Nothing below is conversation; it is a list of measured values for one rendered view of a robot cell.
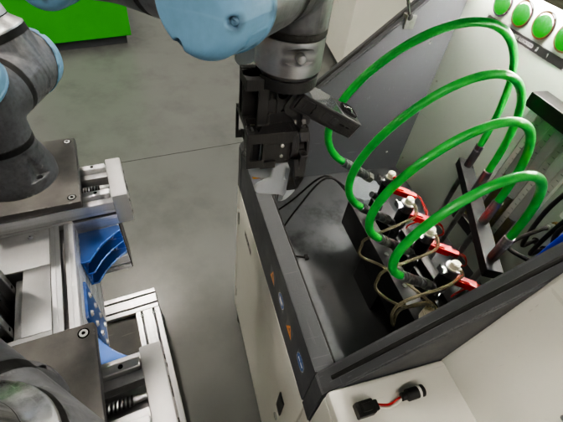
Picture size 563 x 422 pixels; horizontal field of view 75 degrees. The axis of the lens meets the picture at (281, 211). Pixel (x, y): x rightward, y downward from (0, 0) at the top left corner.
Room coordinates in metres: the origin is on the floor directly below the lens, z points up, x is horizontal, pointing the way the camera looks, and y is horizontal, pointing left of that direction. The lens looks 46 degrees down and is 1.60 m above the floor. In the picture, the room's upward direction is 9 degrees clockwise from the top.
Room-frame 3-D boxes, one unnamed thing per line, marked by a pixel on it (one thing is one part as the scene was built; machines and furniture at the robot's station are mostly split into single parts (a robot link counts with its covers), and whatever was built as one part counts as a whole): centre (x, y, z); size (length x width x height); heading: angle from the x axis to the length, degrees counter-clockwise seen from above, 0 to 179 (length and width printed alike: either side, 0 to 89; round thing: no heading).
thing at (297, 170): (0.39, -0.01, 1.29); 0.05 x 0.02 x 0.09; 23
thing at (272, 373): (0.54, 0.01, 0.44); 0.65 x 0.02 x 0.68; 22
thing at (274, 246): (0.54, 0.00, 0.87); 0.62 x 0.04 x 0.16; 22
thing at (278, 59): (0.40, 0.02, 1.43); 0.08 x 0.08 x 0.05
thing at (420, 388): (0.21, -0.22, 0.99); 0.12 x 0.02 x 0.02; 113
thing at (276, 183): (0.39, 0.02, 1.24); 0.06 x 0.03 x 0.09; 113
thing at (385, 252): (0.52, -0.27, 0.91); 0.34 x 0.10 x 0.15; 22
